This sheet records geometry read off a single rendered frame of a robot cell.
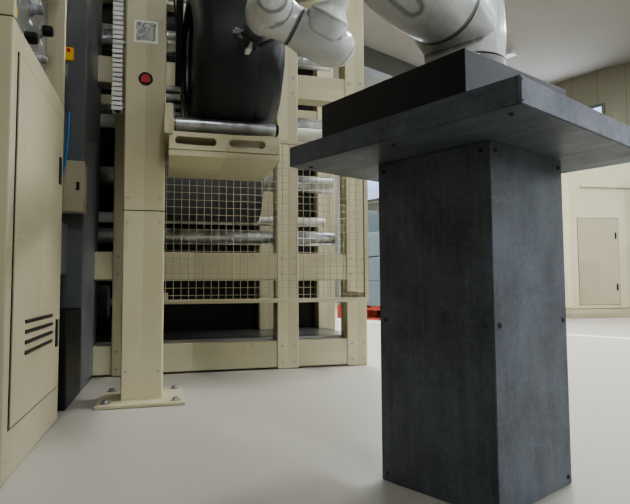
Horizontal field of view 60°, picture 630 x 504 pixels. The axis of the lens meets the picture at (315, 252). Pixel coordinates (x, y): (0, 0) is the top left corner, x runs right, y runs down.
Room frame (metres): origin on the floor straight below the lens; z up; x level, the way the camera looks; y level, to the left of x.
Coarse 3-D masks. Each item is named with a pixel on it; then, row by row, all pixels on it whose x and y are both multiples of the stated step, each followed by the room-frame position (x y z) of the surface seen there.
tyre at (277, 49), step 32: (192, 0) 1.73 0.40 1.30; (224, 0) 1.66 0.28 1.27; (192, 32) 2.05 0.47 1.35; (224, 32) 1.65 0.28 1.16; (192, 64) 2.12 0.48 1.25; (224, 64) 1.67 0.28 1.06; (256, 64) 1.70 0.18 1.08; (192, 96) 1.78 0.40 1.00; (224, 96) 1.72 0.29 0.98; (256, 96) 1.75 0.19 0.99
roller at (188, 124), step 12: (180, 120) 1.73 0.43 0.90; (192, 120) 1.74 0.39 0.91; (204, 120) 1.75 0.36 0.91; (216, 120) 1.76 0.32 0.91; (228, 120) 1.78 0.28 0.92; (204, 132) 1.77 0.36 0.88; (216, 132) 1.77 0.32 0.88; (228, 132) 1.78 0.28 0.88; (240, 132) 1.79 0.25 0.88; (252, 132) 1.80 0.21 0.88; (264, 132) 1.80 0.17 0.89; (276, 132) 1.81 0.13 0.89
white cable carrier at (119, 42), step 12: (120, 0) 1.76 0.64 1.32; (120, 12) 1.76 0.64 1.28; (120, 24) 1.76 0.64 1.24; (120, 36) 1.76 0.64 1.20; (120, 48) 1.76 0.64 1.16; (120, 60) 1.76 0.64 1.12; (120, 72) 1.77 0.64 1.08; (120, 84) 1.76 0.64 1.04; (120, 96) 1.80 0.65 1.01; (120, 108) 1.76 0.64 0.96
